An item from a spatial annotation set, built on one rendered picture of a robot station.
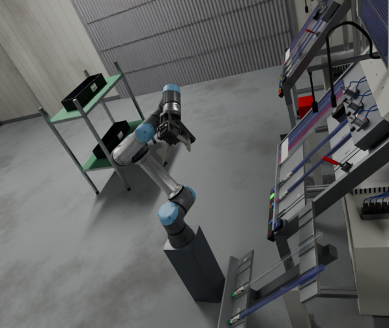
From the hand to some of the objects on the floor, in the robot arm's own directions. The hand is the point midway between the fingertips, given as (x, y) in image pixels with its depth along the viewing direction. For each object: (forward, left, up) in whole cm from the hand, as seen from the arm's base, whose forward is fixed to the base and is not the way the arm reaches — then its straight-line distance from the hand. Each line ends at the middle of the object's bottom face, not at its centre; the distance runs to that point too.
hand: (177, 160), depth 123 cm
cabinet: (+89, +43, -123) cm, 158 cm away
